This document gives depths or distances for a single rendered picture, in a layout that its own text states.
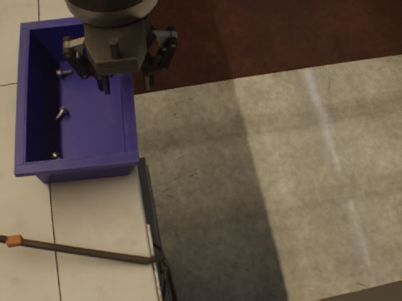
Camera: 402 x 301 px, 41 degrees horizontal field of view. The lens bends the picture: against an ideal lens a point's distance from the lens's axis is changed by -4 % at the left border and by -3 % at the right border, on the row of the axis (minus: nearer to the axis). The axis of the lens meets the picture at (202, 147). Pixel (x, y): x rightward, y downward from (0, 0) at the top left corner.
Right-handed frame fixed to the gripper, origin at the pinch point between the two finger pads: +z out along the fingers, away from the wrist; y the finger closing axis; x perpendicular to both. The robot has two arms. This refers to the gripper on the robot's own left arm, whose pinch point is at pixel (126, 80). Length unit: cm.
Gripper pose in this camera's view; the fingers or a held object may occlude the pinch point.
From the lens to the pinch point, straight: 72.5
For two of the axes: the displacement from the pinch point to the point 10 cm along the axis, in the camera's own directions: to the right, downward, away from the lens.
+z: -0.3, 4.5, 8.9
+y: -9.9, 1.0, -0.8
